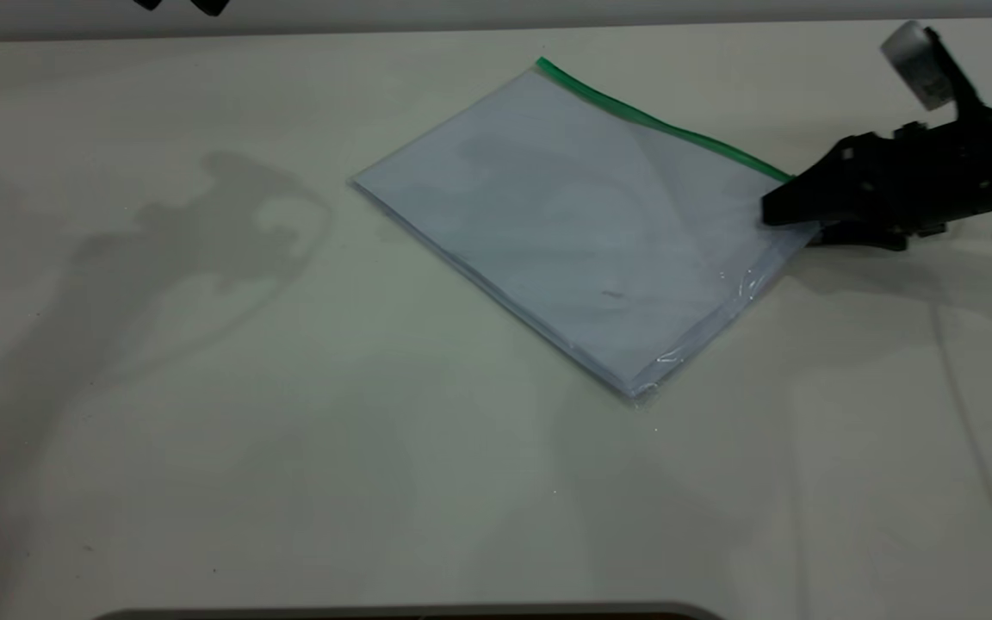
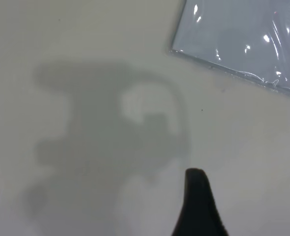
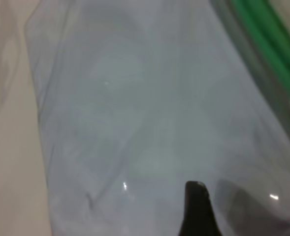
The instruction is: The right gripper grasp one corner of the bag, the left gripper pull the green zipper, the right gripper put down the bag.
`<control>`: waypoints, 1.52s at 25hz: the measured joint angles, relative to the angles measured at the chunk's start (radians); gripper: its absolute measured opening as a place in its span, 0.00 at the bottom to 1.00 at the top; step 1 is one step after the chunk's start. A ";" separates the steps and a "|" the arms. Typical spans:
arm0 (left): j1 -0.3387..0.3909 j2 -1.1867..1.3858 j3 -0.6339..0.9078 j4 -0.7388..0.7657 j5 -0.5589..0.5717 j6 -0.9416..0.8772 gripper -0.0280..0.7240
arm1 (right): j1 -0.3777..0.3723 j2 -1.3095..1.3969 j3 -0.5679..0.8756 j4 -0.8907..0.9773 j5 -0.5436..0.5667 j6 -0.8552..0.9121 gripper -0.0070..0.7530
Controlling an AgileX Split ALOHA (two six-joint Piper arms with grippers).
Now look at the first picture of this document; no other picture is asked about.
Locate transparent zip bag green zipper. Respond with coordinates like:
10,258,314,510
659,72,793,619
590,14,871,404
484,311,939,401
350,57,824,406

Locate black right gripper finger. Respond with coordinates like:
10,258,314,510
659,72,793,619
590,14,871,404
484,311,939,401
806,220,908,252
760,133,874,228

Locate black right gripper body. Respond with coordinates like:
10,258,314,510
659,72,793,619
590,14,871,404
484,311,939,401
866,100,992,235

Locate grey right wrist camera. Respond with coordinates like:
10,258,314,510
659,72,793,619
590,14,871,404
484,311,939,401
880,21,989,121

